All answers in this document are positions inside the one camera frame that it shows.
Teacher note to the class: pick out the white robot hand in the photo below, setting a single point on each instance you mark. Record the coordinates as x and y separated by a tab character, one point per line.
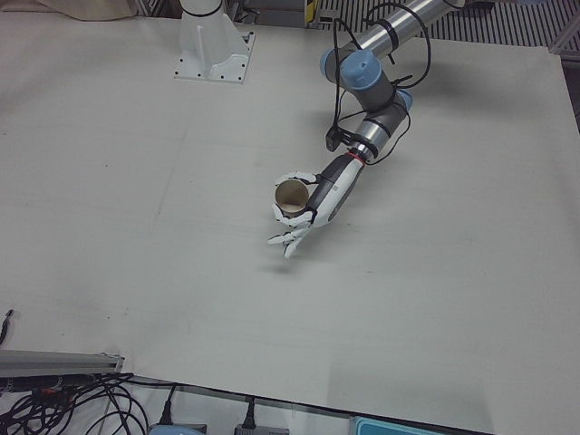
337	190

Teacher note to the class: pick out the tan paper cup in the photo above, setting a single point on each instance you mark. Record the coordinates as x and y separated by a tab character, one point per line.
292	197

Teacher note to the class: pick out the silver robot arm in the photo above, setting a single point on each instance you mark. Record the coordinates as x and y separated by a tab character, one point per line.
362	74

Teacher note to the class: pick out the light blue plastic bin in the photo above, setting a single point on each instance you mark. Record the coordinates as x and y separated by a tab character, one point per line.
421	428

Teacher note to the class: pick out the grey power adapter box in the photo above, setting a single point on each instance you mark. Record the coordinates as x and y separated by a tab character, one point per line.
179	429
260	430

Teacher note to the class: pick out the beige cloth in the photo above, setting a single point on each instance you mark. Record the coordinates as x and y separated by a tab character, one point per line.
90	6

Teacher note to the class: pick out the aluminium profile column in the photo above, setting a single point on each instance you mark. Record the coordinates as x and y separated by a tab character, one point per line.
59	360

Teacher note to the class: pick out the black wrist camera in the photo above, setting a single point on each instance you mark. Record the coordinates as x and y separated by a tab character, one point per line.
333	140

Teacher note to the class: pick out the yellow black striped post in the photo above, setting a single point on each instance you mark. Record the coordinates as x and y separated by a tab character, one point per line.
311	10

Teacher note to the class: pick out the white pedestal mount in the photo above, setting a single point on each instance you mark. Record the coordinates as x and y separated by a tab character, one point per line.
208	45

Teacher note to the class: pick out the aluminium frame rail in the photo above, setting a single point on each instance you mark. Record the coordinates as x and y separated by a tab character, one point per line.
566	36

